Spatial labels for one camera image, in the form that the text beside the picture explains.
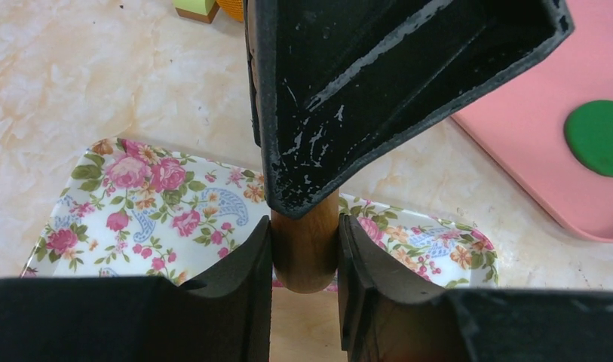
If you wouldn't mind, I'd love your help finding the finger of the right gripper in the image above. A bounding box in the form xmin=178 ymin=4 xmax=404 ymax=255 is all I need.
xmin=246 ymin=0 xmax=575 ymax=219

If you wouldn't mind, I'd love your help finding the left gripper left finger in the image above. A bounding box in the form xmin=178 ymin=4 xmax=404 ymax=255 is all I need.
xmin=0 ymin=217 xmax=272 ymax=361

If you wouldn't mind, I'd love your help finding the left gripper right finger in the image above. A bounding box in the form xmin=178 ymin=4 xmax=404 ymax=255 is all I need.
xmin=338 ymin=215 xmax=613 ymax=361

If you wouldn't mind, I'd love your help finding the wooden rolling pin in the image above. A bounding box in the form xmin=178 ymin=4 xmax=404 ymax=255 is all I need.
xmin=246 ymin=29 xmax=348 ymax=362

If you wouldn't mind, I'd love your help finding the green dough disc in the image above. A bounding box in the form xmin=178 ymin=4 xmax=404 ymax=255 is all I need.
xmin=563 ymin=100 xmax=613 ymax=177

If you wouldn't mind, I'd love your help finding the orange toy carrot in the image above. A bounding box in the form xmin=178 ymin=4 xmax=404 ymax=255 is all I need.
xmin=216 ymin=0 xmax=244 ymax=23

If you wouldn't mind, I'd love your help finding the floral rectangular tray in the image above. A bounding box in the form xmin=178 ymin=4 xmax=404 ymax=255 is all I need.
xmin=21 ymin=138 xmax=498 ymax=288

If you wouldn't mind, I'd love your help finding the yellow-green block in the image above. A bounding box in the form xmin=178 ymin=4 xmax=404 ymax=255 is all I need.
xmin=172 ymin=0 xmax=219 ymax=24

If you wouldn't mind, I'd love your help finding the pink plastic tray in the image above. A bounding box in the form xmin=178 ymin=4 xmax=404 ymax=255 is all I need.
xmin=454 ymin=1 xmax=613 ymax=243

